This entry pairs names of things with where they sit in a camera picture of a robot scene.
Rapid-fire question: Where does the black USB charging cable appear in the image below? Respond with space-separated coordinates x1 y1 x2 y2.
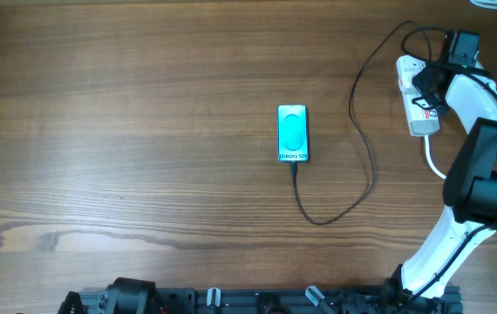
289 19 450 227

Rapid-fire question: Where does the smartphone with cyan screen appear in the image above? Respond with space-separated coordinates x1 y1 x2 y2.
277 105 310 162

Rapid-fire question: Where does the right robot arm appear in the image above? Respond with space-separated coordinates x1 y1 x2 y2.
383 31 497 312

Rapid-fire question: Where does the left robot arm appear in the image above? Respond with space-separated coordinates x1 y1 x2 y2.
58 277 167 314

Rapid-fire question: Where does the white USB charger plug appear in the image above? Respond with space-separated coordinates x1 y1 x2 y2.
398 72 418 94

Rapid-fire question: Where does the white power strip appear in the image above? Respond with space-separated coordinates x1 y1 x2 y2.
396 55 439 137

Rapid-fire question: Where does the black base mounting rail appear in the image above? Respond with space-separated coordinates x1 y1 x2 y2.
156 286 463 314

